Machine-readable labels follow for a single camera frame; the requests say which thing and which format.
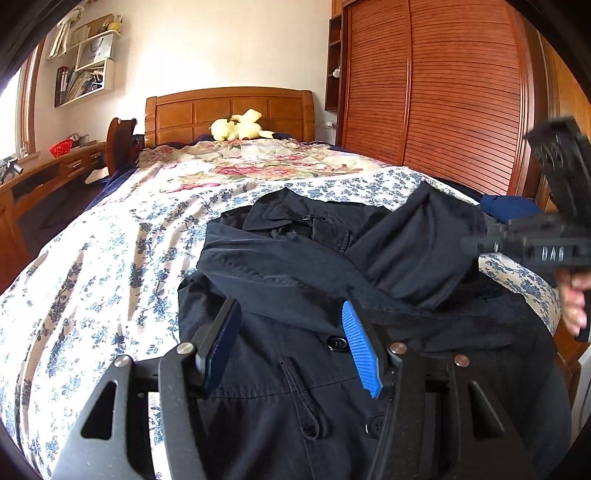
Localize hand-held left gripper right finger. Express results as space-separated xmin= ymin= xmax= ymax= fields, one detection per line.
xmin=342 ymin=300 xmax=532 ymax=480

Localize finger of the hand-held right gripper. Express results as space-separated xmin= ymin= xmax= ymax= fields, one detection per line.
xmin=462 ymin=228 xmax=509 ymax=254

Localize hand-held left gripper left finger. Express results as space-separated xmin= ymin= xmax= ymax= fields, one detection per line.
xmin=53 ymin=298 xmax=243 ymax=480

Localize black double-breasted coat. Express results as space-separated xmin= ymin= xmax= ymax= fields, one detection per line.
xmin=178 ymin=182 xmax=573 ymax=480

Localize person's right hand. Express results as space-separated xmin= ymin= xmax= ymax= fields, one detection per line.
xmin=556 ymin=269 xmax=590 ymax=339

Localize folded navy garment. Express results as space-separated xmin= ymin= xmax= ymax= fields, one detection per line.
xmin=480 ymin=194 xmax=543 ymax=223

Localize blue floral bedspread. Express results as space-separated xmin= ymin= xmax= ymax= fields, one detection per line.
xmin=0 ymin=166 xmax=561 ymax=480

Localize wooden slatted wardrobe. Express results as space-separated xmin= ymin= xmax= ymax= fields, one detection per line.
xmin=335 ymin=0 xmax=550 ymax=199

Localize wooden door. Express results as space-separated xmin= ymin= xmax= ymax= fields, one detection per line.
xmin=538 ymin=37 xmax=591 ymax=204

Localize pink floral quilt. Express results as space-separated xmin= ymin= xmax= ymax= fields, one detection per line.
xmin=136 ymin=137 xmax=402 ymax=195

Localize open wooden side shelf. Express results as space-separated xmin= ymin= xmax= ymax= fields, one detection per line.
xmin=324 ymin=13 xmax=343 ymax=112

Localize yellow plush toy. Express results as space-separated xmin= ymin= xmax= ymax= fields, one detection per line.
xmin=210 ymin=108 xmax=274 ymax=141

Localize wooden chair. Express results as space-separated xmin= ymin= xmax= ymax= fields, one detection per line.
xmin=105 ymin=117 xmax=139 ymax=176

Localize wooden bed headboard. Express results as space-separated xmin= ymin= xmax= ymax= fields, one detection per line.
xmin=144 ymin=88 xmax=315 ymax=148

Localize wooden desk with cabinets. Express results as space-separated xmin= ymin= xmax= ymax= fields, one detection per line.
xmin=0 ymin=141 xmax=109 ymax=278

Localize black devices on desk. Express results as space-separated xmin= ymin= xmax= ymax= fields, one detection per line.
xmin=0 ymin=157 xmax=24 ymax=181

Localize stack of papers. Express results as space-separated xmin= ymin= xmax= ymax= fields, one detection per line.
xmin=67 ymin=69 xmax=105 ymax=100

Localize dark binders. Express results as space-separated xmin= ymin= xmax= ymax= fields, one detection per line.
xmin=54 ymin=67 xmax=70 ymax=107

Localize wooden framed window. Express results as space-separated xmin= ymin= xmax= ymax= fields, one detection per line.
xmin=0 ymin=41 xmax=47 ymax=160

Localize white paper bag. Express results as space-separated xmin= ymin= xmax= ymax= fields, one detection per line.
xmin=83 ymin=34 xmax=114 ymax=63

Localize tied beige curtain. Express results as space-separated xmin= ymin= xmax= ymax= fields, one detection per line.
xmin=48 ymin=9 xmax=81 ymax=59

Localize white wall shelf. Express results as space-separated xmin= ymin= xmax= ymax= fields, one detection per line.
xmin=48 ymin=14 xmax=125 ymax=108

